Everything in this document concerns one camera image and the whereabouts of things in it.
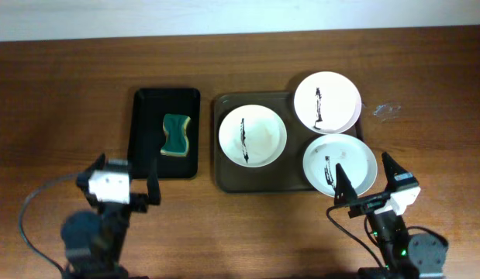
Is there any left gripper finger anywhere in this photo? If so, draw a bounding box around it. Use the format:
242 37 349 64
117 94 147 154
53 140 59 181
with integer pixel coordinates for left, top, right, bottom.
147 159 161 205
85 153 106 174

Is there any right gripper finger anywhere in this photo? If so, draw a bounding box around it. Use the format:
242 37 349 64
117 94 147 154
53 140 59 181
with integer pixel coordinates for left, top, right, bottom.
334 164 357 205
382 152 419 192

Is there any white plate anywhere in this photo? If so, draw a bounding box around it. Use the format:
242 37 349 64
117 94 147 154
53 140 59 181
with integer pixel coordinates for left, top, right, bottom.
302 134 378 197
293 71 362 134
218 105 288 168

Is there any green yellow sponge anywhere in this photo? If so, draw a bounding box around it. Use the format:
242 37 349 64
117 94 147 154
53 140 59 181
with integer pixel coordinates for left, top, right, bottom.
161 114 191 157

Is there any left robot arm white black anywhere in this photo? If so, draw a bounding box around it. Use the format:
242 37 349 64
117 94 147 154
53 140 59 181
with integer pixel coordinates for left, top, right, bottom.
60 154 161 279

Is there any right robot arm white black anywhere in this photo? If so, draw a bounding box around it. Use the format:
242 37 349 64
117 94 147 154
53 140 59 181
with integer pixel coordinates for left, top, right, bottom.
326 153 449 278

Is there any brown serving tray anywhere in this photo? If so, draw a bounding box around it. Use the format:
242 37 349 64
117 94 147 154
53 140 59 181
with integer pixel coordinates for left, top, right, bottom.
213 91 365 194

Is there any black plastic tray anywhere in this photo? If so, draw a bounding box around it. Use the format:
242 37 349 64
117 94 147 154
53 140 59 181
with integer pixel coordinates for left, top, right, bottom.
127 88 200 179

